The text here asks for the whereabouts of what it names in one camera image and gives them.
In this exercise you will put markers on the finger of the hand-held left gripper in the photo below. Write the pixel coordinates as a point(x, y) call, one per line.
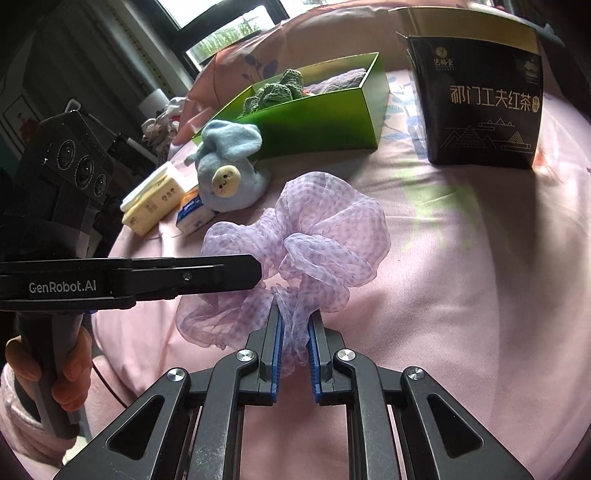
point(194, 277)

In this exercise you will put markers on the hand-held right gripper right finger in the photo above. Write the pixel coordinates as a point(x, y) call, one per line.
point(315, 364)

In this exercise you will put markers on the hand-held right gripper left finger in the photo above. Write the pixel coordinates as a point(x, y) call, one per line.
point(278, 355)

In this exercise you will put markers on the blue orange tissue pack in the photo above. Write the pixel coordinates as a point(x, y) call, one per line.
point(194, 214)

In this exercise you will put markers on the yellow tissue pack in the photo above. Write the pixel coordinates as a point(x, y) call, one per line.
point(152, 207)

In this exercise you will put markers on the blue plush toy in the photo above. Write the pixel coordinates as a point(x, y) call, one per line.
point(231, 194)

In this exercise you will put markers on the purple sheer scrunchie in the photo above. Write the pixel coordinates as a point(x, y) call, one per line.
point(332, 221)

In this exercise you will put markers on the green knitted cloth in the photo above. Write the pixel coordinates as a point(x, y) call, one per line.
point(277, 92)

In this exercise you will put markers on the green cardboard box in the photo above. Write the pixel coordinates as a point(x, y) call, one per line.
point(323, 120)

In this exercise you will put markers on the purple quilted cloth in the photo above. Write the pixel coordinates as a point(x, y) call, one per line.
point(337, 81)

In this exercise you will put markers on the person's left forearm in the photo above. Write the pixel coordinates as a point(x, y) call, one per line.
point(18, 429)

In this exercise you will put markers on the person's left hand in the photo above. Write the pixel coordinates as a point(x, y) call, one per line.
point(76, 369)

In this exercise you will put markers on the dark upright appliance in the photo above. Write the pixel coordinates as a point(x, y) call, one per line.
point(129, 150)

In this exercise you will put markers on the pile of clothes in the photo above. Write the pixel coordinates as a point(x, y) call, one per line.
point(161, 127)

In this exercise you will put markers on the white lamp shade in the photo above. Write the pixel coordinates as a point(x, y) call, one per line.
point(154, 105)

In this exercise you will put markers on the grey curtain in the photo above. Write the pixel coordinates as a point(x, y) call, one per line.
point(92, 55)

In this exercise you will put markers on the pink printed bedsheet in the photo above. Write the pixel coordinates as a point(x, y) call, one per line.
point(461, 277)

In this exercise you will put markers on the black tin box gold lid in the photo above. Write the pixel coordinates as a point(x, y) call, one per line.
point(480, 115)

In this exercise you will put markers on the wall poster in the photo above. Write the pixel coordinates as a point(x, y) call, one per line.
point(18, 122)

